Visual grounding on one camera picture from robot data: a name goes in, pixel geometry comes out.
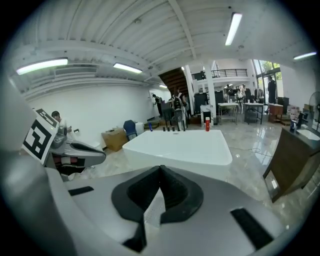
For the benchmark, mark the wooden staircase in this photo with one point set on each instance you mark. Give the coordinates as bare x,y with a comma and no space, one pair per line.
175,78

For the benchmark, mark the white bathtub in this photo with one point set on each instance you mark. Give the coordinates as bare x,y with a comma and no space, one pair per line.
180,147

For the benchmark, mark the blue bottle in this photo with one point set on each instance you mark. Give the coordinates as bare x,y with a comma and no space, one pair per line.
150,127

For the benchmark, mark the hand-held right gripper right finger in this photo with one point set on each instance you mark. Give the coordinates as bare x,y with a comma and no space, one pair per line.
185,197

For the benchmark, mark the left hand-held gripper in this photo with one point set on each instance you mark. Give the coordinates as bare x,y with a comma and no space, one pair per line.
37,137

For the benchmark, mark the long ceiling light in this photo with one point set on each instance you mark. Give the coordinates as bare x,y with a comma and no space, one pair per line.
41,65
305,55
233,28
127,67

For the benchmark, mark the white sink basin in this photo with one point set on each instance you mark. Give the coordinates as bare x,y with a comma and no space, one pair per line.
308,135

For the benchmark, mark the wooden vanity cabinet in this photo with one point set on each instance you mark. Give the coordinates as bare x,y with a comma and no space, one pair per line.
290,162

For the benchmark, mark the white column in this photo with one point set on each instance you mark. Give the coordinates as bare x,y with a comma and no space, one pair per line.
210,92

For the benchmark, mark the blue chair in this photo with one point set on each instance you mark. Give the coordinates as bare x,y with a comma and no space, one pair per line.
130,128

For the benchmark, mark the black faucet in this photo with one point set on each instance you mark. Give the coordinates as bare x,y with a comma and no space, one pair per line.
296,122

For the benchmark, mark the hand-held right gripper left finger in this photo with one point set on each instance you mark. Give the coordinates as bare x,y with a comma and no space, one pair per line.
125,197

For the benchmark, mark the standing fan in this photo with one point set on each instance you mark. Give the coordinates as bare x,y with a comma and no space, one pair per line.
315,107

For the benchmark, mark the red bottle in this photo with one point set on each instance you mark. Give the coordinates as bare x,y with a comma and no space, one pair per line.
207,125

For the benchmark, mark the black balcony railing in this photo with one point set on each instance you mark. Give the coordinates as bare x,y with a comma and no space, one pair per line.
225,73

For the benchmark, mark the cardboard box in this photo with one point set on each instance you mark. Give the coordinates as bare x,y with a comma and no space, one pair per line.
114,140

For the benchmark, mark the metal table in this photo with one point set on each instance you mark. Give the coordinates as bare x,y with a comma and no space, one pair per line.
253,106
228,106

